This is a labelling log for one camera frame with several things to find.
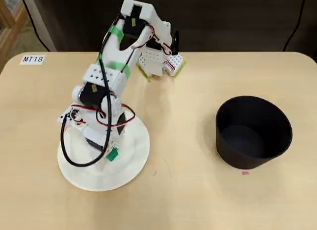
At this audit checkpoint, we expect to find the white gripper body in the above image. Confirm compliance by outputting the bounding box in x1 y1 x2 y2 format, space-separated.
81 108 127 152

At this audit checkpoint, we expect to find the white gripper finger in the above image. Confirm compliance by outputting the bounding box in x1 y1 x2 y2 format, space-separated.
96 150 111 170

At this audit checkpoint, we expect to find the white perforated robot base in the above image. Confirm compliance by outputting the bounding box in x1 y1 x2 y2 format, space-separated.
136 50 186 79

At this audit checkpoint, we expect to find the white paper plate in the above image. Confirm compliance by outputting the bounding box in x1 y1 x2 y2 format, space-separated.
57 110 151 192

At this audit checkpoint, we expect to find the black pot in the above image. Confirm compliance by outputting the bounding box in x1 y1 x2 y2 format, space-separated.
215 95 293 170

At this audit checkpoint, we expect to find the green tape strip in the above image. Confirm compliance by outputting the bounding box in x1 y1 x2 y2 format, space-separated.
96 54 131 78
108 25 124 42

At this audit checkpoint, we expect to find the white MT18 label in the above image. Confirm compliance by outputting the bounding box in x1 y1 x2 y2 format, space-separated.
19 54 47 65

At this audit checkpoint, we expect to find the green base mat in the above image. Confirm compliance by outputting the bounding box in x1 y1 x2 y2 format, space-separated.
138 61 187 83

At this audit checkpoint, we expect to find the black table clamp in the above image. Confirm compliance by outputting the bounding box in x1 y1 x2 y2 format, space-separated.
171 30 180 55

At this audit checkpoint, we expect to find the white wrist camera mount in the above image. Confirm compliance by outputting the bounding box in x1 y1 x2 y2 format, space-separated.
57 106 86 128

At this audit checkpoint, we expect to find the red black servo wire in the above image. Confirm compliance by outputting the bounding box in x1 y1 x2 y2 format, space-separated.
96 103 136 128
147 25 174 67

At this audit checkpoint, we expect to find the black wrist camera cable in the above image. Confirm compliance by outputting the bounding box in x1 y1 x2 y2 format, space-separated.
60 13 125 168

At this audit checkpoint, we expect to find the thin black cable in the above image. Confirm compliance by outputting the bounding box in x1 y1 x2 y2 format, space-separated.
282 0 311 52
19 0 54 52

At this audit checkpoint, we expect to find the light wooden frame furniture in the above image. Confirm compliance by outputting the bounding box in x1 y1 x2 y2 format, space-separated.
0 0 27 72

